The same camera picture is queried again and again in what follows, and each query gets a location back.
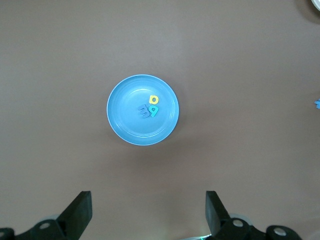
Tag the yellow foam letter a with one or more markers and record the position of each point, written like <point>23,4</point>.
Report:
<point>150,99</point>

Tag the beige plate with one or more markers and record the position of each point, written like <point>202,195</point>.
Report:
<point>317,3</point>

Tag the blue plate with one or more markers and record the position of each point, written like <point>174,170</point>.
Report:
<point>125,125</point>

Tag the teal foam letter b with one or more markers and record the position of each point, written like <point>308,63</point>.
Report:
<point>152,113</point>

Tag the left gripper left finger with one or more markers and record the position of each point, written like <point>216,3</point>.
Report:
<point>77,212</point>

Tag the brown table cover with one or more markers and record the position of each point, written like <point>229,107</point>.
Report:
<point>50,75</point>

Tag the blue foam letter E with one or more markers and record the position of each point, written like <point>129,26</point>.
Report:
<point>144,113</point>

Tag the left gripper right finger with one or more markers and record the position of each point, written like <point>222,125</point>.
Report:
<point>215,212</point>

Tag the blue foam letter x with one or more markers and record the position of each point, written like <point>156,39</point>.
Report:
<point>318,104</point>

